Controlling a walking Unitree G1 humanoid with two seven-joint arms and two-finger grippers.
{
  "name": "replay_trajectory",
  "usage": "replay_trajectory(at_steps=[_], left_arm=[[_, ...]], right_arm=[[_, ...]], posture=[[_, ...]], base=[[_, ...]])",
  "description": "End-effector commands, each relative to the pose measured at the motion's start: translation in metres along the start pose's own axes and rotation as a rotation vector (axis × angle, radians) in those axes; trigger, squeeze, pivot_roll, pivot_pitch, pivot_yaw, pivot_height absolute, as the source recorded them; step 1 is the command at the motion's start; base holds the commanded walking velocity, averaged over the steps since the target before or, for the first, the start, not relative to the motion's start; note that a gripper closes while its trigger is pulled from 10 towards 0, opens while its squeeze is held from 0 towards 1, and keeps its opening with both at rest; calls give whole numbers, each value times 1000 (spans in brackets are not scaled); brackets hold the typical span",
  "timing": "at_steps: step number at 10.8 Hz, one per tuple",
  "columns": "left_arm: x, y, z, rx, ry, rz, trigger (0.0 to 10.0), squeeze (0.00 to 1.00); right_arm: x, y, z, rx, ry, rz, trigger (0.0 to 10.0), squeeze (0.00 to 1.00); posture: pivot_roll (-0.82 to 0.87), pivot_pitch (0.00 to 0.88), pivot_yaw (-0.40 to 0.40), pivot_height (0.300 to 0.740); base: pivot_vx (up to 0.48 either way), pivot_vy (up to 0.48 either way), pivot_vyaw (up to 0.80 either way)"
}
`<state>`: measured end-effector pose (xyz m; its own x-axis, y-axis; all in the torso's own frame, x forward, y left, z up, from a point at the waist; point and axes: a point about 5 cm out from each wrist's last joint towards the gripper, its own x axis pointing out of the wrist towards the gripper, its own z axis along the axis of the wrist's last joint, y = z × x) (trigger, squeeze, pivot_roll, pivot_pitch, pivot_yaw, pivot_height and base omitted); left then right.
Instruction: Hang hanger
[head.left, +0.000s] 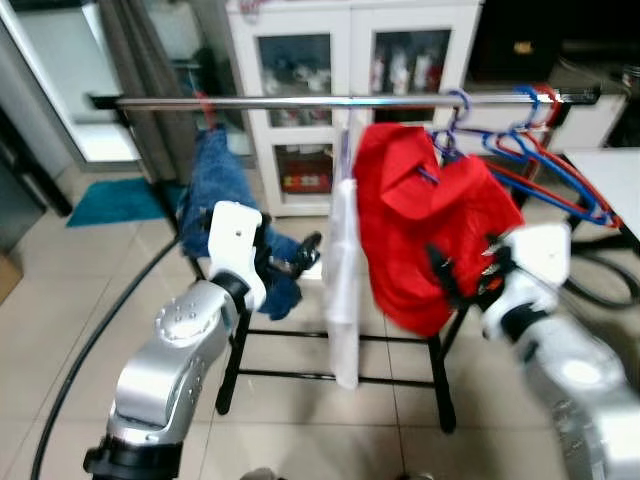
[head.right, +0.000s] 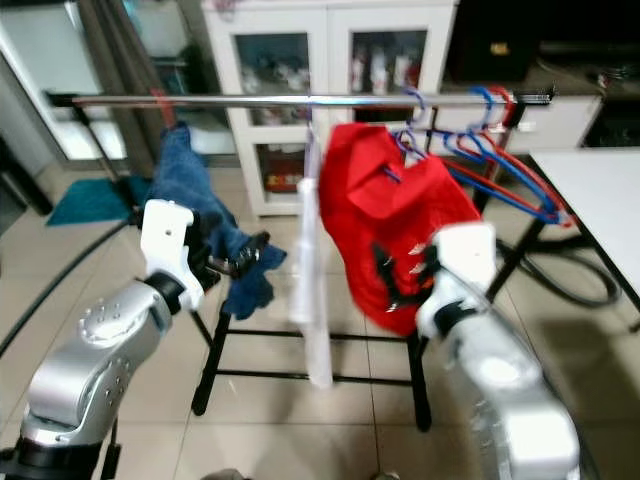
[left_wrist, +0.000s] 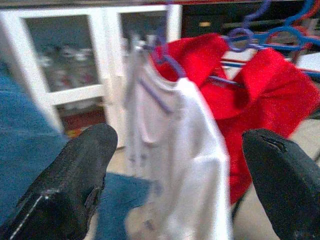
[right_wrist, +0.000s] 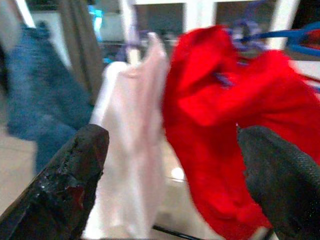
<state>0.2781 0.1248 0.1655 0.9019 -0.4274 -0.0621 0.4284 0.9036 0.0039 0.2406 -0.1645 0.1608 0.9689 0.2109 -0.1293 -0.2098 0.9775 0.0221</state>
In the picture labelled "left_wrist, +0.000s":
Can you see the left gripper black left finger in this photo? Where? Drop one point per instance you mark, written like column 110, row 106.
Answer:
column 62, row 190

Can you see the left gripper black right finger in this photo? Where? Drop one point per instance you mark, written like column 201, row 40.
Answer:
column 287, row 190

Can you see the white shirt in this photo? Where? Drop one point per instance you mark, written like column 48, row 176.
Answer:
column 190, row 150

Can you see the purple plastic hanger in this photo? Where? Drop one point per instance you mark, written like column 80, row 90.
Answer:
column 175, row 67
column 232, row 42

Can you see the blue plastic hanger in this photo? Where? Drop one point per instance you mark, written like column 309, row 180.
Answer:
column 285, row 29

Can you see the blue denim jeans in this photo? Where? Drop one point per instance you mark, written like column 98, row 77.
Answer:
column 22, row 125

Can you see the red shirt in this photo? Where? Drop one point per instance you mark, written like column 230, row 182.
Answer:
column 270, row 100

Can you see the white glass-door cabinet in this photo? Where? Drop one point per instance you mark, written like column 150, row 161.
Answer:
column 105, row 50

